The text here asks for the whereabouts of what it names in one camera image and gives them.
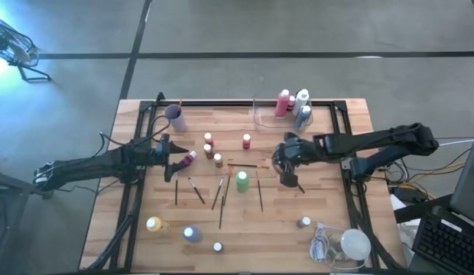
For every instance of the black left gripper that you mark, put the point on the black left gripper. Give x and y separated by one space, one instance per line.
158 153

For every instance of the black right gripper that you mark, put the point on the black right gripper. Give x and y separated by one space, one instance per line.
296 153

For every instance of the long black paintbrush silver ferrule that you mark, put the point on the long black paintbrush silver ferrule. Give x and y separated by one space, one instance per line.
300 188

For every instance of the thin black paintbrush tan bristles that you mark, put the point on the thin black paintbrush tan bristles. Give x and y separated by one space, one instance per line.
260 193

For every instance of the small grey-brown paint bottle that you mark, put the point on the small grey-brown paint bottle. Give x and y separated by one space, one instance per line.
304 222

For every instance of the large green paint bottle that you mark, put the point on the large green paint bottle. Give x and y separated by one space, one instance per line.
242 183

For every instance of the small red paint bottle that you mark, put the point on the small red paint bottle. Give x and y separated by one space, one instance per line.
246 142
209 140

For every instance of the large teal paint bottle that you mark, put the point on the large teal paint bottle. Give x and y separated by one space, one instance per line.
302 119

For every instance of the large pink paint bottle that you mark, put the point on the large pink paint bottle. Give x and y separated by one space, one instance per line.
281 105

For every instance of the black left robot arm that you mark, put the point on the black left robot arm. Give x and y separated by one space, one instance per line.
88 166

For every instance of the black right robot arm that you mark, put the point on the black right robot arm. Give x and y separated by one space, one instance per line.
374 141

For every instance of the magenta paint bottle black label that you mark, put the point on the magenta paint bottle black label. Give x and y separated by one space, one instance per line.
190 157

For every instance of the small brown paint bottle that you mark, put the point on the small brown paint bottle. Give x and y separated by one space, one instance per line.
208 152

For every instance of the small ochre paint bottle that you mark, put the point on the small ochre paint bottle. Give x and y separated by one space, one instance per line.
218 160

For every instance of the large yellow paint bottle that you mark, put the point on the large yellow paint bottle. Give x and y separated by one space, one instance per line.
156 224

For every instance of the large purple paint bottle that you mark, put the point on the large purple paint bottle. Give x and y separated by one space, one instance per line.
192 233

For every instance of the thin black paintbrush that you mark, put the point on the thin black paintbrush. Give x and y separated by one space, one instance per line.
221 214
176 191

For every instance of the lavender plastic cup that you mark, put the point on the lavender plastic cup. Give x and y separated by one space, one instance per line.
177 120

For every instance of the black paintbrush pale bristles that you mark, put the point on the black paintbrush pale bristles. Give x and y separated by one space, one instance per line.
218 193

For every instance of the clear plastic bin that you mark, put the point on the clear plastic bin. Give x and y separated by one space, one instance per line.
267 120

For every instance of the white plastic bag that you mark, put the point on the white plastic bag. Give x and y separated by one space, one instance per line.
405 233

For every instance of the black desk beam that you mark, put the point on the black desk beam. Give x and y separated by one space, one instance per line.
420 209

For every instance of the black equipment stand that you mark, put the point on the black equipment stand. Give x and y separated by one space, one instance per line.
15 186

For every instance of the black keyboard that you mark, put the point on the black keyboard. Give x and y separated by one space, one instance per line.
447 240

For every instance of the grey laptop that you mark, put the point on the grey laptop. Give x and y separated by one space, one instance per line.
470 183

